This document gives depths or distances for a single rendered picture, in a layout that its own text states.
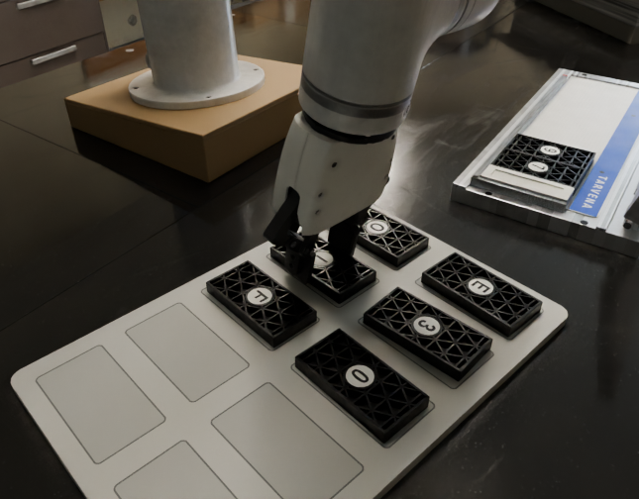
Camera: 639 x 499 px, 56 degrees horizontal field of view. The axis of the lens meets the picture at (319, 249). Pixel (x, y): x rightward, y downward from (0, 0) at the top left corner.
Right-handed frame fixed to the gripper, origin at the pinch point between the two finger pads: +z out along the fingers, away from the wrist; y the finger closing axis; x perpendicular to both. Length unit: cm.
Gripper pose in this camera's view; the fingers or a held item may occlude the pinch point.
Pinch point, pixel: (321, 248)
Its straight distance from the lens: 57.3
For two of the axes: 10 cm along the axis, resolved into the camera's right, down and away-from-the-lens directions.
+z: -1.4, 6.9, 7.1
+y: -7.2, 4.1, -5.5
